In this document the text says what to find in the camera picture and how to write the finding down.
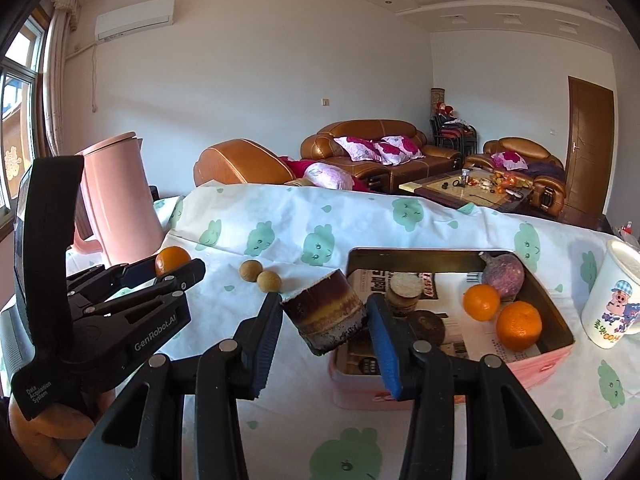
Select purple blanket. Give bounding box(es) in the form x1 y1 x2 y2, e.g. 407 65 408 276
525 160 566 181

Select brown wooden door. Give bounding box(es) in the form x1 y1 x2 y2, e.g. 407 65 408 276
567 76 615 221

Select pale pink pillow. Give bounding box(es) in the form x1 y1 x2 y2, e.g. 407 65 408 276
302 161 353 191

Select window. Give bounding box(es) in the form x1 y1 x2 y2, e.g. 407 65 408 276
0 15 48 211

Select white air conditioner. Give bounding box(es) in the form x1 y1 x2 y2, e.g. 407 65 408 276
95 0 176 41

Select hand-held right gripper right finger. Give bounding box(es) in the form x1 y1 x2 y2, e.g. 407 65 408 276
366 294 583 480

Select stacked black chairs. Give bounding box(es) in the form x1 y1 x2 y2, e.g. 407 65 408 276
430 115 478 156

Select orange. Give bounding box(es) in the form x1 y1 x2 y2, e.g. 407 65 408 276
496 301 543 352
155 246 192 277
462 284 502 322

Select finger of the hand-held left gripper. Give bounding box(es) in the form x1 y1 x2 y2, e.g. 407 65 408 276
67 259 206 313
67 259 159 293

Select person's left hand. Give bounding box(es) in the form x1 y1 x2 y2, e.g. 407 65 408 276
10 389 118 479

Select purple round fruit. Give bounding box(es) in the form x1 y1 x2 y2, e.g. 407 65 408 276
479 252 526 303

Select brown layered cake piece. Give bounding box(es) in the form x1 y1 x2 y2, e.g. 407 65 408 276
280 269 368 357

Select wooden coffee table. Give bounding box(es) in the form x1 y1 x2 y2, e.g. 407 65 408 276
399 169 535 213

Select white magenta floral pillow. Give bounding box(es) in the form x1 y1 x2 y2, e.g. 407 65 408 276
333 136 383 162
374 136 426 166
491 151 528 171

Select brown leather sofa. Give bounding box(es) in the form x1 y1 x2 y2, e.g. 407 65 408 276
300 119 463 193

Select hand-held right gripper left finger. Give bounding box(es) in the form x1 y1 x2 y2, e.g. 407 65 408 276
60 290 284 480

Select pink tin box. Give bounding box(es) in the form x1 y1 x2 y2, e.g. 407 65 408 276
328 247 576 408

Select pink kettle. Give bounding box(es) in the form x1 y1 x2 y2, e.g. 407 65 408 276
72 131 166 267

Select white pig-print mug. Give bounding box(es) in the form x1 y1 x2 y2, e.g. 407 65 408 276
581 239 640 351

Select printed paper sheet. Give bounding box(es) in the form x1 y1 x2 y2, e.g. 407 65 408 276
335 269 543 376

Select white green-print tablecloth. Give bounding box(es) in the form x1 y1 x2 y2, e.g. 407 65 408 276
65 182 640 480

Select brown leather armchair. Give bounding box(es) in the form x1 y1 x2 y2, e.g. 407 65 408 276
194 138 296 188
465 136 568 216

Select beige curtain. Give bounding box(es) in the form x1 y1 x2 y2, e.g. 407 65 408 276
47 0 81 158

